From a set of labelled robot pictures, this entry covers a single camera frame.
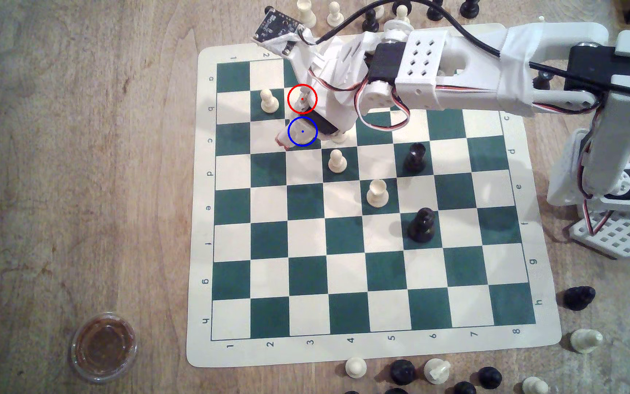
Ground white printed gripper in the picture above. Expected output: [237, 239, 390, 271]
[275, 30, 376, 150]

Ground white king chess piece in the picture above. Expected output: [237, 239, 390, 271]
[287, 121, 316, 147]

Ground green and white chess mat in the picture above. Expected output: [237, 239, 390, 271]
[186, 23, 562, 368]

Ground white rook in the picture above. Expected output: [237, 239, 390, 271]
[366, 179, 389, 209]
[297, 0, 317, 28]

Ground black bishop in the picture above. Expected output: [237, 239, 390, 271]
[408, 208, 436, 244]

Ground clear plastic cup brown contents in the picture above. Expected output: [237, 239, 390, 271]
[70, 312, 139, 383]

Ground black knight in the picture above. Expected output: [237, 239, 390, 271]
[563, 286, 596, 312]

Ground red white black servo wires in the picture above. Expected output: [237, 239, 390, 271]
[577, 131, 617, 237]
[315, 71, 411, 132]

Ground black camera circuit board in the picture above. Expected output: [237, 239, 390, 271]
[252, 7, 305, 46]

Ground black camera cable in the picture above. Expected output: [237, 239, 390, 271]
[315, 0, 630, 102]

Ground white perforated base plate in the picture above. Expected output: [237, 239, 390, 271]
[569, 210, 630, 259]

